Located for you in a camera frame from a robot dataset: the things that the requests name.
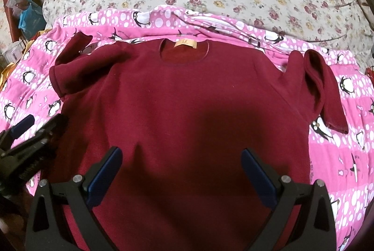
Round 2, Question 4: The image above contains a dark red fleece shirt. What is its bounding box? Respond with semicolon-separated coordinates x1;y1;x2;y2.
46;33;348;250

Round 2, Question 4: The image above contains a pink penguin blanket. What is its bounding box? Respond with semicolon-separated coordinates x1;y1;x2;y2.
1;6;373;250

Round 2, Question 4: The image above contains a blue plastic bag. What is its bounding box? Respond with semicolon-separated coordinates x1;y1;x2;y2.
18;3;46;41

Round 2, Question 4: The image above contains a red shelf frame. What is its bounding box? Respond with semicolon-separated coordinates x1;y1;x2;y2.
3;0;22;42

